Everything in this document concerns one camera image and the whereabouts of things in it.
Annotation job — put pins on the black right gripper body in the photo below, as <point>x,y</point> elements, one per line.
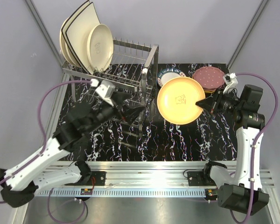
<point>225,103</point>

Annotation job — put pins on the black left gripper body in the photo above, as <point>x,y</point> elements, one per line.
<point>106,112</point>

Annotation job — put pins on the pink dotted plate front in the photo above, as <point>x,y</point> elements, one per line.
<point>212,90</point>

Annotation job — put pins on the pink dotted plate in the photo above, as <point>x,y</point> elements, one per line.
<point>209,77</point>
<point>212,90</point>

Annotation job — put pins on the yellow round plate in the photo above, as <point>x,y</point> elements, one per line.
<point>176,100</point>

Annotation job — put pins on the white plate teal rim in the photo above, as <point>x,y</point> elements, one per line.
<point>167,74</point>

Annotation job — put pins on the white round plate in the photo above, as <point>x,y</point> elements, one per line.
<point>100,48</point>

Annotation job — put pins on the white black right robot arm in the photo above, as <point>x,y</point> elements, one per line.
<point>242,192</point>

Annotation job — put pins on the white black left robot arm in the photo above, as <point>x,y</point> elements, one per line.
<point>21,183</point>

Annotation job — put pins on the stainless steel dish rack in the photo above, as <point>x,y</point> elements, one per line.
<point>133,68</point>

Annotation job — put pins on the cream square plate black rim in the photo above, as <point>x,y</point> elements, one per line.
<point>76,31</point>

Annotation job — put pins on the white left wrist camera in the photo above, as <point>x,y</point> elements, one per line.
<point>104,89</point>

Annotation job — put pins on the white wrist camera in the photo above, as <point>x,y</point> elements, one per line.
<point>230,81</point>
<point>104,89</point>

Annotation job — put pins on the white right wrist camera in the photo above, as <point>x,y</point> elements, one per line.
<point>230,81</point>

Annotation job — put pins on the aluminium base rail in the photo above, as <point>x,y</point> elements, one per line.
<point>145,174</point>

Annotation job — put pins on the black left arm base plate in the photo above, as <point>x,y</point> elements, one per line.
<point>97,177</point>

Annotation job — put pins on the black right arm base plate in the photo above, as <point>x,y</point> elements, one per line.
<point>196,178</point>

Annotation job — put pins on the slotted cable duct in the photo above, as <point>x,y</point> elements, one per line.
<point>124,192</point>

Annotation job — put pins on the aluminium frame post right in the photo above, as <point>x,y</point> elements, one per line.
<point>255,18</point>

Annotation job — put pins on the aluminium frame post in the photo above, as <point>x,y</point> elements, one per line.
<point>40,24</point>
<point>255,18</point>

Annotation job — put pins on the aluminium frame post left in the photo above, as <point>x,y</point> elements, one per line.
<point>40,24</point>

